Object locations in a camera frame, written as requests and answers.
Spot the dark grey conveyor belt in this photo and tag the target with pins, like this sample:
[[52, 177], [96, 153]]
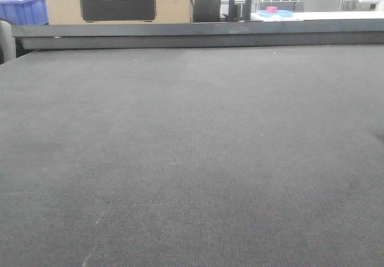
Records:
[[193, 157]]

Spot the large cardboard box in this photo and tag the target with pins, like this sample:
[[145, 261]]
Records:
[[87, 12]]

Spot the white background table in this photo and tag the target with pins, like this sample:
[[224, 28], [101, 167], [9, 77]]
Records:
[[284, 15]]

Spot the pink tape roll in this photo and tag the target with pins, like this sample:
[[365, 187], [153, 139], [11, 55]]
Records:
[[272, 9]]

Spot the blue plastic crate background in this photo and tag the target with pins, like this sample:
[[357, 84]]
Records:
[[24, 12]]

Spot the black conveyor side rail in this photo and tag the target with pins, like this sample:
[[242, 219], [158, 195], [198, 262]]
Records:
[[200, 35]]

